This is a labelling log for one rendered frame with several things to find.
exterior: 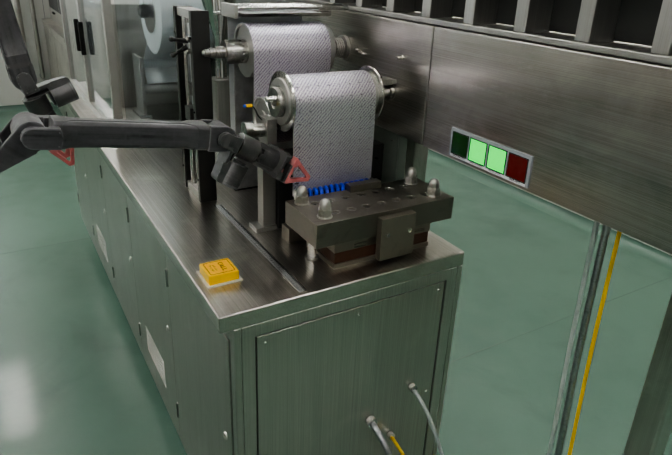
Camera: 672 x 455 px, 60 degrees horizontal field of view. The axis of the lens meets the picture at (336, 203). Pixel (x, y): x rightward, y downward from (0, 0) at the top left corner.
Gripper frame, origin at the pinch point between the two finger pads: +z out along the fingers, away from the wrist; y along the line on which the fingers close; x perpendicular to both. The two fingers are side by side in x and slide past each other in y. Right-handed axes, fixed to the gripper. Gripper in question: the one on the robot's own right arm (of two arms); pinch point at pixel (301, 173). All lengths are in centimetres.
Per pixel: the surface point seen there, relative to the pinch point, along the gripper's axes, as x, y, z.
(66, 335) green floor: -118, -121, 10
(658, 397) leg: -5, 75, 56
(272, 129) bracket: 6.5, -7.0, -9.1
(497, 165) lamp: 23.0, 36.7, 20.5
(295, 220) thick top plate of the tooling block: -9.9, 9.5, -1.5
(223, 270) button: -26.2, 11.7, -14.2
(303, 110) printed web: 14.1, 0.3, -8.1
